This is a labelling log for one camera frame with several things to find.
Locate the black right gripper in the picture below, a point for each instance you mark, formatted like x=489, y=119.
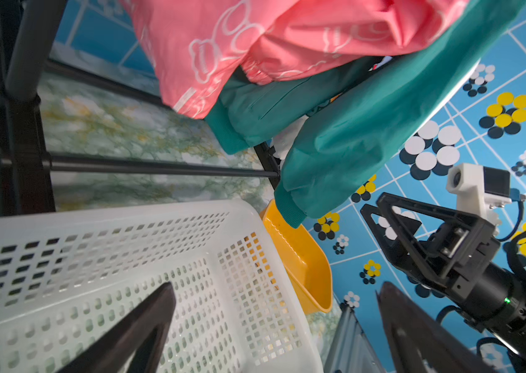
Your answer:
x=450, y=260

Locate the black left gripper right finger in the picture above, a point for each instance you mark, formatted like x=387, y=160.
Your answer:
x=416, y=340

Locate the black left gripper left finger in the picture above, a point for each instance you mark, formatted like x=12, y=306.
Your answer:
x=136, y=342

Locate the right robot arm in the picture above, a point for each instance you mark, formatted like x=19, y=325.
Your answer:
x=498, y=300

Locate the yellow plastic tray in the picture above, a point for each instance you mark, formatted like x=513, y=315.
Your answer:
x=305, y=262

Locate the white plastic basket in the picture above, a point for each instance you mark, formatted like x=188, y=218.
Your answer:
x=66, y=279

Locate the green jacket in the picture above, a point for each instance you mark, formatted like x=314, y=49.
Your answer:
x=354, y=118

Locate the pink jacket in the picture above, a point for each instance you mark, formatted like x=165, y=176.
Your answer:
x=195, y=46

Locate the black clothes rack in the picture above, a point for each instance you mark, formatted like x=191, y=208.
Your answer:
x=27, y=32

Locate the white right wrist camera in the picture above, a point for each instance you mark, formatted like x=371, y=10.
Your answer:
x=480, y=190

